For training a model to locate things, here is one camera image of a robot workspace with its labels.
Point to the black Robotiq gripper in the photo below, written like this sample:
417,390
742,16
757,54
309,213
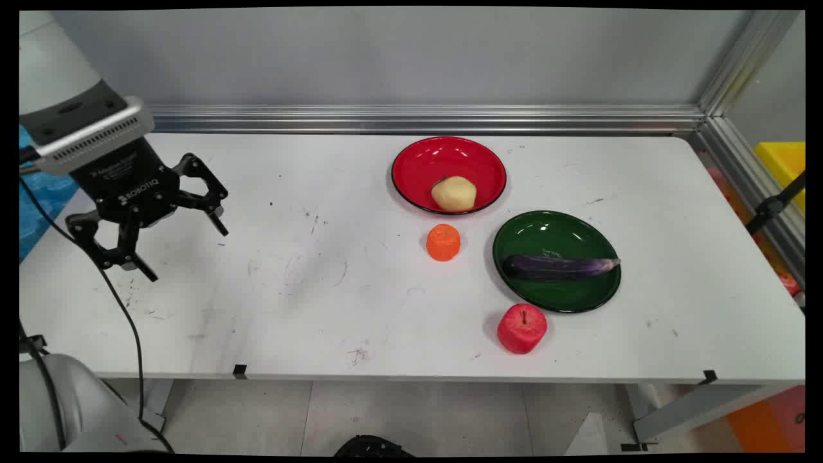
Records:
132,186

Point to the purple toy eggplant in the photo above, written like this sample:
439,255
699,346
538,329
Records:
559,267

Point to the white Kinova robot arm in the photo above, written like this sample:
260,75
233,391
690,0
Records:
51,64

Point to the blue plastic bag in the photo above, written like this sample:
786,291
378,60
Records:
42,199

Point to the black table edge clip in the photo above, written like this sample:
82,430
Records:
240,371
710,377

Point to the red plate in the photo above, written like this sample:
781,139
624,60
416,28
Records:
424,164

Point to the orange toy tangerine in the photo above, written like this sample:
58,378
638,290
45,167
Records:
443,242

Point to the yellow toy potato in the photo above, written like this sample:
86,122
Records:
454,193

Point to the black object on floor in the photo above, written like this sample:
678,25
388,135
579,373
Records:
370,447

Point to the red toy apple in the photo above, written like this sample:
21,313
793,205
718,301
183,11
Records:
521,328

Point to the green plate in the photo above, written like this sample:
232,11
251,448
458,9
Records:
556,235

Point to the white table leg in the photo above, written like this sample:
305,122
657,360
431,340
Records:
694,411

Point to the yellow plastic box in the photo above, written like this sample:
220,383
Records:
786,164

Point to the orange pink box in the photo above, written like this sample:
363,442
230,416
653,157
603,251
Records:
768,421

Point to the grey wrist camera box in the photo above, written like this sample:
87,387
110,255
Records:
96,138

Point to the long aluminium frame rail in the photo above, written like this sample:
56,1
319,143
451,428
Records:
418,119

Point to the short aluminium frame rail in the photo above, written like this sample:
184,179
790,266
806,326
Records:
752,173

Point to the aluminium frame post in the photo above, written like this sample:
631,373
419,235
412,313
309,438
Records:
739,61

